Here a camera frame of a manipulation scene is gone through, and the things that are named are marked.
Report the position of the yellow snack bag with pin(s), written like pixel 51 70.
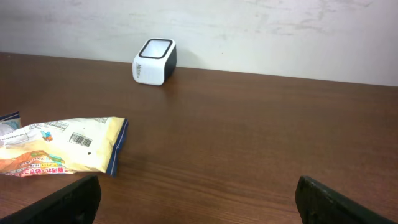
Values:
pixel 61 147

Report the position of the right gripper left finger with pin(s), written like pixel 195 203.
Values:
pixel 76 203

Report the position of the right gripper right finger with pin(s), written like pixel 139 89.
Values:
pixel 319 204

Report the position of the white barcode scanner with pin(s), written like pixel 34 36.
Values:
pixel 155 62

